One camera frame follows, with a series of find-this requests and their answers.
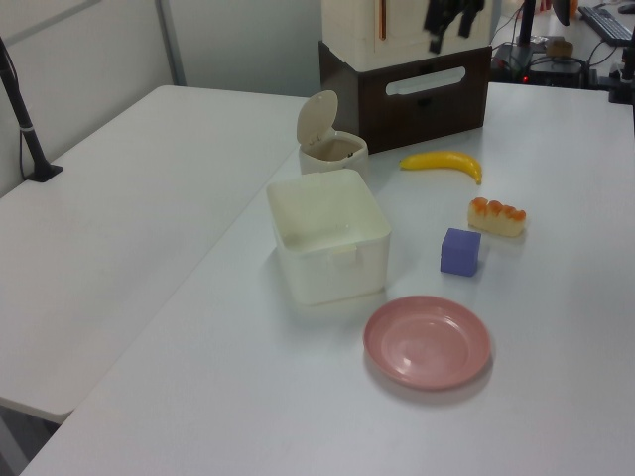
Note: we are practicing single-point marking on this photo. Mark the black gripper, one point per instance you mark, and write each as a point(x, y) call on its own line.
point(454, 7)

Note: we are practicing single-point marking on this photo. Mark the cream trash can flip lid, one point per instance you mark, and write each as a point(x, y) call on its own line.
point(317, 116)

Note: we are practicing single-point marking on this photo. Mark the cream mini trash can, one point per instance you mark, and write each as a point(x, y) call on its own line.
point(354, 158)

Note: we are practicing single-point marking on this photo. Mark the orange strip on cabinet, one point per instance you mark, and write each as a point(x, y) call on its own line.
point(382, 20)

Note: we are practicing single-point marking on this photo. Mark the black monitor stand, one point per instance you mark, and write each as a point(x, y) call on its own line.
point(527, 20)

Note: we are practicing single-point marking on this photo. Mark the dark brown wooden drawer box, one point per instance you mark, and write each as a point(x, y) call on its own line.
point(421, 119)

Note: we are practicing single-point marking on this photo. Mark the cream plastic cabinet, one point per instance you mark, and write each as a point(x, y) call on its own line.
point(357, 30)

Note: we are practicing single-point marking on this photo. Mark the small brown object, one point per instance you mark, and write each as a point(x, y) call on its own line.
point(559, 47)

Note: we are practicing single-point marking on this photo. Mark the black computer box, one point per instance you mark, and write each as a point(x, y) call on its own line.
point(555, 72)

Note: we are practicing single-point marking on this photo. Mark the yellow toy banana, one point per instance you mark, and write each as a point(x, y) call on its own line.
point(446, 161)

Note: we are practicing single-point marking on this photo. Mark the black keyboard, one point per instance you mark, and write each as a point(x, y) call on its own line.
point(610, 25)

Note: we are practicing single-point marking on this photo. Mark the toy bread loaf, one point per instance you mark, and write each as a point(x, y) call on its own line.
point(496, 220)

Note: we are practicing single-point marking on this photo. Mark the purple cube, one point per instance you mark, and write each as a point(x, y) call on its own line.
point(459, 255)

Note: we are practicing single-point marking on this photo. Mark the white square storage box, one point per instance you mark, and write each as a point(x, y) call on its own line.
point(337, 268)

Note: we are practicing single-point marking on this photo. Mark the pink plastic plate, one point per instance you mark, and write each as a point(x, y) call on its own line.
point(426, 342)

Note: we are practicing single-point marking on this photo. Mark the black table clamp mount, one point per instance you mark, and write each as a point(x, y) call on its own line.
point(620, 89)

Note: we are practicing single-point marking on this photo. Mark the black camera stand pole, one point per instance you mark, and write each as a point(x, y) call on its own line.
point(30, 139)

